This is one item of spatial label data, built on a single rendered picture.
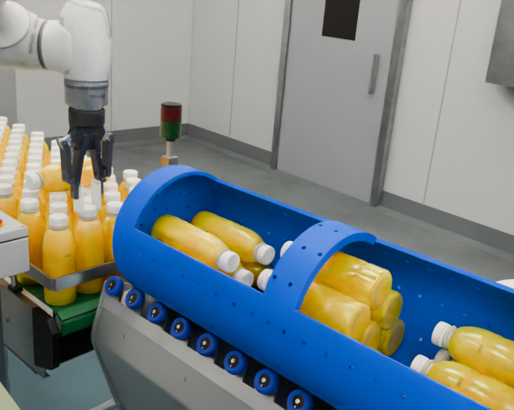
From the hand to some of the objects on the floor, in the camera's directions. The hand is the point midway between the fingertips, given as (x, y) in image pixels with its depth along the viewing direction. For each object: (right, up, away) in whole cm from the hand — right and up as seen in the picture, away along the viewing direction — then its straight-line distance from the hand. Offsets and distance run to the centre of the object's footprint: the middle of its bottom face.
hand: (87, 197), depth 136 cm
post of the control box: (-29, -108, +29) cm, 115 cm away
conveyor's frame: (-57, -84, +90) cm, 136 cm away
